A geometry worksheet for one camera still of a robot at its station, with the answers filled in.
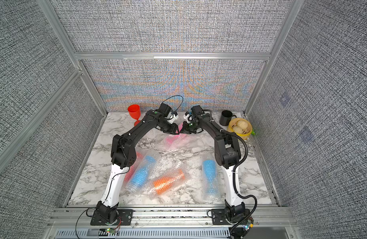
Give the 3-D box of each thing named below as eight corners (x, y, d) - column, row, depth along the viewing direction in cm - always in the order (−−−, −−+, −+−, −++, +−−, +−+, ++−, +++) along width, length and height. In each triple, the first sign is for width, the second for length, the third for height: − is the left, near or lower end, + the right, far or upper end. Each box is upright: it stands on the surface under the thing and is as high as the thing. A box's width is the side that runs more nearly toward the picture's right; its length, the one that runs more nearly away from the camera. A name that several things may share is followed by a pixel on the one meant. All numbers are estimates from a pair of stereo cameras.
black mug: (216, 121, 113) (217, 115, 108) (224, 113, 118) (226, 107, 113) (225, 127, 109) (227, 121, 104) (234, 119, 114) (236, 113, 109)
